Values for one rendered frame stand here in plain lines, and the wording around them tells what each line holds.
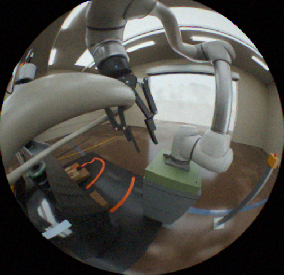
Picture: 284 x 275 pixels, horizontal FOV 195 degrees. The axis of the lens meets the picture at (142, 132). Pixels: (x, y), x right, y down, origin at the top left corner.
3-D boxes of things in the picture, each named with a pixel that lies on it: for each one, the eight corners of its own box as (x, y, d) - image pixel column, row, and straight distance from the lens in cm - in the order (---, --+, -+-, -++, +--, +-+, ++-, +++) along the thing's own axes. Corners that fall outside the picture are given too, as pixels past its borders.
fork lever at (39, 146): (18, 149, 115) (17, 143, 115) (30, 141, 118) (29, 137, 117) (31, 169, 48) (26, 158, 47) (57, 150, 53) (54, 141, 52)
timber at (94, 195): (110, 205, 139) (107, 202, 129) (103, 211, 138) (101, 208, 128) (97, 194, 155) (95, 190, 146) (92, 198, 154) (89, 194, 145)
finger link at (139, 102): (123, 87, 24) (127, 84, 24) (146, 119, 24) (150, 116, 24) (122, 81, 20) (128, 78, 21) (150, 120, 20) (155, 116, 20)
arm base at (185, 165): (166, 151, 75) (168, 146, 73) (191, 159, 74) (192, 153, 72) (158, 162, 60) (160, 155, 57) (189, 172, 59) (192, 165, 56)
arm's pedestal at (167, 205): (153, 190, 149) (158, 148, 94) (182, 199, 150) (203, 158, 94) (137, 215, 130) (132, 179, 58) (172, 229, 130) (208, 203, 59)
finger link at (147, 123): (143, 119, 23) (146, 119, 23) (152, 141, 25) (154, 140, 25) (146, 120, 20) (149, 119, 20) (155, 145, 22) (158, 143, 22)
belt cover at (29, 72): (10, 110, 176) (10, 98, 179) (21, 106, 178) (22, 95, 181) (13, 84, 83) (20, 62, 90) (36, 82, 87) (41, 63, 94)
